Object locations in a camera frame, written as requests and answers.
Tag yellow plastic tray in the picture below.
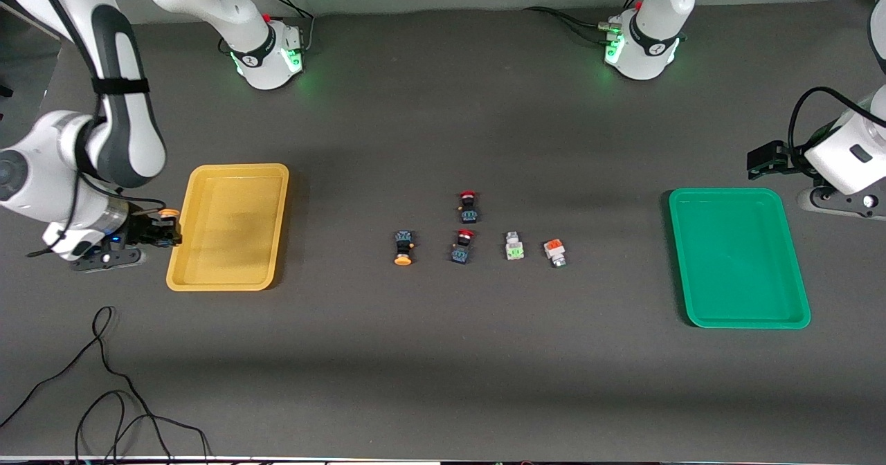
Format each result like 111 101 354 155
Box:
166 163 290 292

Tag green plastic tray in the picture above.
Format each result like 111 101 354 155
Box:
668 188 811 330

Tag dark grey table mat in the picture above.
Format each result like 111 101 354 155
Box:
0 0 886 463

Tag loose thin black cable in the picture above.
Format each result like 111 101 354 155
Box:
0 305 210 463

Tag aluminium frame rail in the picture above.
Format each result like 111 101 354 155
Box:
0 0 64 41

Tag black right arm base cables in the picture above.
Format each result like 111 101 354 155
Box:
260 0 316 55

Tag black arm base cables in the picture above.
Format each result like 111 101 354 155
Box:
523 0 648 45
260 0 316 55

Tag black left arm base cables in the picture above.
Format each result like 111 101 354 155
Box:
523 0 648 45

